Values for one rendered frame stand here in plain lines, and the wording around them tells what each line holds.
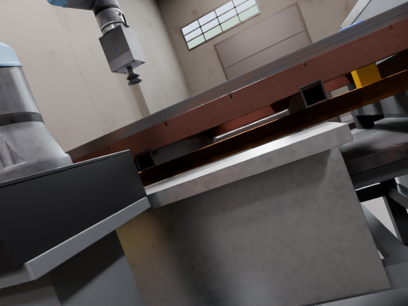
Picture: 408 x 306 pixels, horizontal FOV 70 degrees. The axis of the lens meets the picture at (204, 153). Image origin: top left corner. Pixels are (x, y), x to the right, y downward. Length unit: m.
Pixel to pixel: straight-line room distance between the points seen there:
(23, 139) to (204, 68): 8.99
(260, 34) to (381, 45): 8.37
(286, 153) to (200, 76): 8.93
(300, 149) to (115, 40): 0.61
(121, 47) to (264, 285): 0.72
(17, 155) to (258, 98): 0.50
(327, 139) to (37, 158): 0.44
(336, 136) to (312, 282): 0.38
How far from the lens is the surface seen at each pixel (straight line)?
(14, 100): 0.51
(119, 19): 0.93
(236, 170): 0.52
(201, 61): 9.44
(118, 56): 0.89
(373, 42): 0.75
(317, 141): 0.51
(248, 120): 1.41
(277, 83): 0.71
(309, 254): 0.74
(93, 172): 0.48
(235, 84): 0.76
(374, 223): 1.15
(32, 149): 0.48
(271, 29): 9.06
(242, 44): 9.12
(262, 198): 0.69
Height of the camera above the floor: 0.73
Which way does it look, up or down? 1 degrees down
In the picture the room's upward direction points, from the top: 21 degrees counter-clockwise
